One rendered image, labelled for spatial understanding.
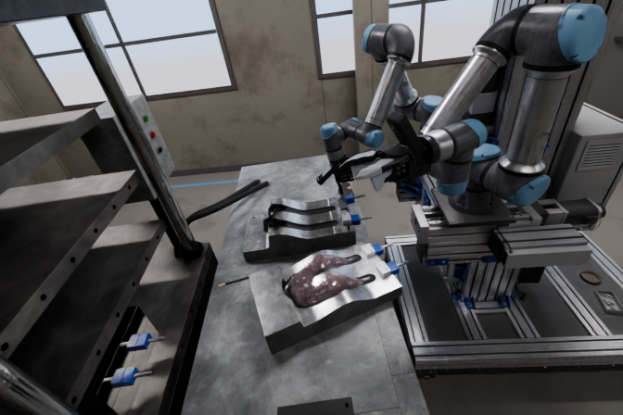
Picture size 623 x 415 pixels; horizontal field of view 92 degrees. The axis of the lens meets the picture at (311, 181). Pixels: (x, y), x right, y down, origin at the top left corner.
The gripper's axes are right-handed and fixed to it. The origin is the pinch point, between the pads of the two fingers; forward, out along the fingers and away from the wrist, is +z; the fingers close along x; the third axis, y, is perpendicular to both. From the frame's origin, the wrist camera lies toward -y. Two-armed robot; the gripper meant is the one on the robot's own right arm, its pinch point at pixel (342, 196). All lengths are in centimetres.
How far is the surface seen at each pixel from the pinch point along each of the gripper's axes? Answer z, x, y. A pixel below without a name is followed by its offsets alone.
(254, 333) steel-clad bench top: 15, -50, -43
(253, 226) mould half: 1.9, -1.5, -44.8
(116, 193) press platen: -42, -31, -73
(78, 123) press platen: -66, -30, -73
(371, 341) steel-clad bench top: 22, -59, -4
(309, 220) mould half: 4.0, -5.5, -17.6
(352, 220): 5.6, -12.3, 1.7
